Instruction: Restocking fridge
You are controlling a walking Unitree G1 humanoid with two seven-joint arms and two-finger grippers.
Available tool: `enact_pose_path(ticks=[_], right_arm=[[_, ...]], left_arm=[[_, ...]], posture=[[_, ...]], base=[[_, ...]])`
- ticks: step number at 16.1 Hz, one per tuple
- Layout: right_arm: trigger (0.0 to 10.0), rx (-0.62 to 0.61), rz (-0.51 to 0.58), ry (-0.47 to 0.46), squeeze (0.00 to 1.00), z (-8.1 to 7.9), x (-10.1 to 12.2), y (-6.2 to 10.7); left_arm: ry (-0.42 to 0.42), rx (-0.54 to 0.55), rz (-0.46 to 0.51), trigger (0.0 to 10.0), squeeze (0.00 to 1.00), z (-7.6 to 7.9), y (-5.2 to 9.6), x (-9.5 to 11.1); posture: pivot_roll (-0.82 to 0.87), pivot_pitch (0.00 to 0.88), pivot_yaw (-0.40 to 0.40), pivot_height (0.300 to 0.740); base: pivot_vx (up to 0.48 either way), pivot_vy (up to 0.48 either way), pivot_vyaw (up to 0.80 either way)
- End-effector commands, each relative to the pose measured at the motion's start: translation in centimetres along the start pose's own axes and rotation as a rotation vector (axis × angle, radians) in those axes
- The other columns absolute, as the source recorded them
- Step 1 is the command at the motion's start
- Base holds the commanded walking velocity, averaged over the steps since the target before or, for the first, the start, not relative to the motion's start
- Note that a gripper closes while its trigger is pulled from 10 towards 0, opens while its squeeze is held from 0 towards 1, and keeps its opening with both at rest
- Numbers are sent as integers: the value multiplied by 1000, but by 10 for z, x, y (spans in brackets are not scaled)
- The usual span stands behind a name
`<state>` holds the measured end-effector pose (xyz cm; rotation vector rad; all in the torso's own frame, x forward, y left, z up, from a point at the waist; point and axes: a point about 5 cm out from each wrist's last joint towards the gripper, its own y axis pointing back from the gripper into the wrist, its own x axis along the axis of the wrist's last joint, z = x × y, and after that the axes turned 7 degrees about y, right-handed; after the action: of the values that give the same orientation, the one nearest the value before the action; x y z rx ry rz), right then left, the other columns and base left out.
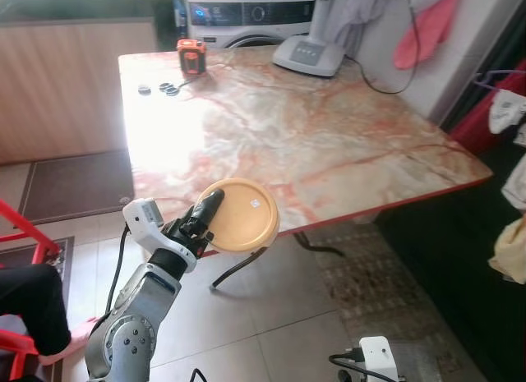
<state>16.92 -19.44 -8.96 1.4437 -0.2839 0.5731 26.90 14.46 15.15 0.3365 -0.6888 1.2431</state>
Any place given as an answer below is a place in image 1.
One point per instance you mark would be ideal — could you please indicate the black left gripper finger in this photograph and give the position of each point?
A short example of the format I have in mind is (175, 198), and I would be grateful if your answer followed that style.
(208, 209)

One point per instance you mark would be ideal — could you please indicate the black curved table leg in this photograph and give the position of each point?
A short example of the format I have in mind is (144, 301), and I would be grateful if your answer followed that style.
(238, 271)
(316, 246)

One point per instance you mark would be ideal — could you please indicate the brown door mat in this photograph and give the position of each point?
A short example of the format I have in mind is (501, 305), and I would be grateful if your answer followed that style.
(78, 185)

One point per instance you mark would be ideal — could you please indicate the marble table with red edge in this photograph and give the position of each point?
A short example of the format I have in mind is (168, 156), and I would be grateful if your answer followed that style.
(312, 127)

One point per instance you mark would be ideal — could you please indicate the black round cap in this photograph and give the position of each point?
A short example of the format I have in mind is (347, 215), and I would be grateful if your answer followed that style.
(145, 89)

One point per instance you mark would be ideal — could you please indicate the orange black tape measure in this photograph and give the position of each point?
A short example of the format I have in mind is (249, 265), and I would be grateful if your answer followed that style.
(191, 57)

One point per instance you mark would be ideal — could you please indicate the white cloth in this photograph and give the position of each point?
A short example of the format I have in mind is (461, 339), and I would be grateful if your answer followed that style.
(516, 185)

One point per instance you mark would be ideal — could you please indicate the yellow cloth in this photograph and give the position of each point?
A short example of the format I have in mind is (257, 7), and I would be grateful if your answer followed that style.
(511, 250)

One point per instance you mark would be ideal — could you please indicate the person's leg in black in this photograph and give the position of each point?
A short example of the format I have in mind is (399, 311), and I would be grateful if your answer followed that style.
(33, 304)

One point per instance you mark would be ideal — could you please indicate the wooden cabinet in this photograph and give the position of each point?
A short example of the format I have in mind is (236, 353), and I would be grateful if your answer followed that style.
(66, 86)

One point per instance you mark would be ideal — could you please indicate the patterned beige rug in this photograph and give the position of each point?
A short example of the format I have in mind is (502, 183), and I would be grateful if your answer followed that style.
(378, 292)

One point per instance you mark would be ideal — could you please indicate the white fan base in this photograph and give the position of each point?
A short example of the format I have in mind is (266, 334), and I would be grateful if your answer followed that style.
(308, 49)

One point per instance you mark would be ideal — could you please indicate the white washing machine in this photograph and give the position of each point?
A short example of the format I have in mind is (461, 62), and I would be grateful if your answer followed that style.
(246, 16)

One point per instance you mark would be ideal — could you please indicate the white sock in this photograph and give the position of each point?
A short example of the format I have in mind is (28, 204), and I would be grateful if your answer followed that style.
(505, 111)

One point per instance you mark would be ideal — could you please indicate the red laundry bag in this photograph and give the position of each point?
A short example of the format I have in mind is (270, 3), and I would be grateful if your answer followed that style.
(485, 111)

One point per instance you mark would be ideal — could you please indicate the purple hanger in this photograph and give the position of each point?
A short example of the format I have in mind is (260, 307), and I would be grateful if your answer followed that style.
(493, 74)

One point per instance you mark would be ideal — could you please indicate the grey cloth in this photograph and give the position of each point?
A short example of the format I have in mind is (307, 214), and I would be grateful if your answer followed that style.
(362, 8)

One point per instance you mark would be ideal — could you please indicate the pink cloth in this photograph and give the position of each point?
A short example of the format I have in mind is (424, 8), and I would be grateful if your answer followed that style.
(427, 29)

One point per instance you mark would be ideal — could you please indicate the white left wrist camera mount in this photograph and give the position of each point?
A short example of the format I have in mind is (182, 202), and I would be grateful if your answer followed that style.
(141, 218)

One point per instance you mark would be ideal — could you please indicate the red chair frame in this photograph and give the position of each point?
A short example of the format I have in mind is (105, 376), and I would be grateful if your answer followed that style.
(25, 226)

